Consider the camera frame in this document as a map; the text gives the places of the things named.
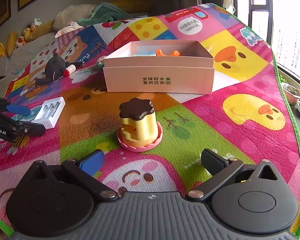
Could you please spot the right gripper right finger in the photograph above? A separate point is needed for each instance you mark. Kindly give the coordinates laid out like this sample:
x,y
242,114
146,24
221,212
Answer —
x,y
223,172

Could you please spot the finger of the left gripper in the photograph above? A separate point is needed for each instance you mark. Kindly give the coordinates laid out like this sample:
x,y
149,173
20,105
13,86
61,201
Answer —
x,y
29,128
18,109

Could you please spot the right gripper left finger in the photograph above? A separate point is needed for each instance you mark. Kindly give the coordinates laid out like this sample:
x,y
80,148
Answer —
x,y
80,172

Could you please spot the white battery case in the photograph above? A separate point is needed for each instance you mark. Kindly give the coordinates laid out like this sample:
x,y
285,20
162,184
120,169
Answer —
x,y
50,112

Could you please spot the black plush toy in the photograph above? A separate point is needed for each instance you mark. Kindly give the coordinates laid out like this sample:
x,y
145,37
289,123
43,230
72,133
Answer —
x,y
54,70

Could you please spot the red white small bottle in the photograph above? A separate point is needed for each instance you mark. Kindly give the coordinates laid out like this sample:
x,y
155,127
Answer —
x,y
69,70

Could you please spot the yellow pudding toy brown lid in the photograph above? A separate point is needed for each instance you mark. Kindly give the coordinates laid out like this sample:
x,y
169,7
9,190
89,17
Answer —
x,y
139,131

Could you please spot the green pink figurine toy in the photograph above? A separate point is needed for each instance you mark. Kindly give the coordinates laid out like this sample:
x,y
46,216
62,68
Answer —
x,y
100,64

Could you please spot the orange plastic toy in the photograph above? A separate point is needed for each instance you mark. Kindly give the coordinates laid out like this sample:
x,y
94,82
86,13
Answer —
x,y
160,52

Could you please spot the blue white wipes pack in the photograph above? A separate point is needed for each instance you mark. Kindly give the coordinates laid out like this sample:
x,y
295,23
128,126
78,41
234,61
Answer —
x,y
144,53

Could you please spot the small stuffed toys on sofa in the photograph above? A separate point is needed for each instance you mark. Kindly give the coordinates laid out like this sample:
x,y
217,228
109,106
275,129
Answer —
x,y
15,41

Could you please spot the yellow cushion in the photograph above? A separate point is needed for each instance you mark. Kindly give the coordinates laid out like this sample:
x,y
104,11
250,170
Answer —
x,y
41,30

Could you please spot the colourful cartoon play mat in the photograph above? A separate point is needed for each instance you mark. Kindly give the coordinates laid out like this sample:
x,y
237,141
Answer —
x,y
246,116

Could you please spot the small potted plant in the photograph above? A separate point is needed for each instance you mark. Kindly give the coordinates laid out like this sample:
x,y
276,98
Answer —
x,y
292,94

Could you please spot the beige pillow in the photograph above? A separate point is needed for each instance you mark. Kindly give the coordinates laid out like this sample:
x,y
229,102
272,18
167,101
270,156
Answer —
x,y
72,13

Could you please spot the pink cardboard box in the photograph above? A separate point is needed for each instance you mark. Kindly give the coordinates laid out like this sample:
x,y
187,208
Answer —
x,y
191,73

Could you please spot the green towel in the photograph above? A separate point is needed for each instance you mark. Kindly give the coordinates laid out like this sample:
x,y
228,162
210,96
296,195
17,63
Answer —
x,y
107,12

